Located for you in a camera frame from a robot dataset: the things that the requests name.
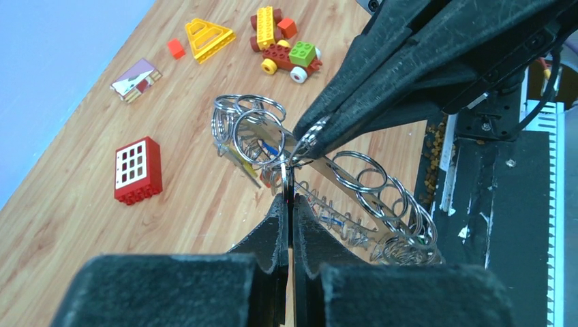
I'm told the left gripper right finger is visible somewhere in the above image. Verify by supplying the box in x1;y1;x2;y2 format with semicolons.
292;195;515;326

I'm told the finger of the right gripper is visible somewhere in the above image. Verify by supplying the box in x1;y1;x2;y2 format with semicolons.
307;59;497;159
292;0;561;141

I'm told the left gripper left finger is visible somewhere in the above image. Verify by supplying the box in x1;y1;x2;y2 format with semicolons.
52;195;288;326

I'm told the large grey toothed keyring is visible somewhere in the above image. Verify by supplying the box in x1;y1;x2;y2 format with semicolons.
211;94;444;265

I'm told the red green toy vehicle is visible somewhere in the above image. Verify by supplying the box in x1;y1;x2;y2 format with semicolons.
261;40;322;84

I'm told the yellow key tag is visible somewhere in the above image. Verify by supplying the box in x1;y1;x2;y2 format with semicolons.
233;155;258;181

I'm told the yellow orange toy car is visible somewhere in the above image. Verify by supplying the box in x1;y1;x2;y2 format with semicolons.
249;6;298;52

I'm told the blue key tag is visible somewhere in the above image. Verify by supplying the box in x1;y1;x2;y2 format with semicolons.
262;141;279;156

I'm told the red window toy brick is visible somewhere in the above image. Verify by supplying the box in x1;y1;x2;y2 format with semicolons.
114;136;163;206

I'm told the small red toy brick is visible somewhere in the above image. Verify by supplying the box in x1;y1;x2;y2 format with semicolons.
167;38;185;60

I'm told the pink roof toy house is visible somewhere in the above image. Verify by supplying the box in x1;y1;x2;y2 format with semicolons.
110;58;162;104

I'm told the grey slotted cable duct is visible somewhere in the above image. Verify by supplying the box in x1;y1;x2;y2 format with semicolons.
526;102;564;326

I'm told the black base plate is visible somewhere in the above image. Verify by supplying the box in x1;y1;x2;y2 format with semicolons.
415;81;552;327

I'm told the yellow triangular toy frame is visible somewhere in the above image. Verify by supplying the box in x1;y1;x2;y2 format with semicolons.
185;18;236;64

